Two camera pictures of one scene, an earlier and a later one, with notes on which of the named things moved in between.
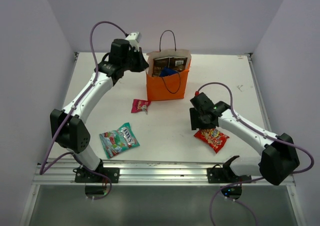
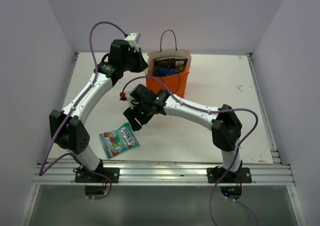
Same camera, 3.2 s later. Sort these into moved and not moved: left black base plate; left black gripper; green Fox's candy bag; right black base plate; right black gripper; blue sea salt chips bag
Moved: right black gripper; blue sea salt chips bag
Not moved: green Fox's candy bag; right black base plate; left black gripper; left black base plate
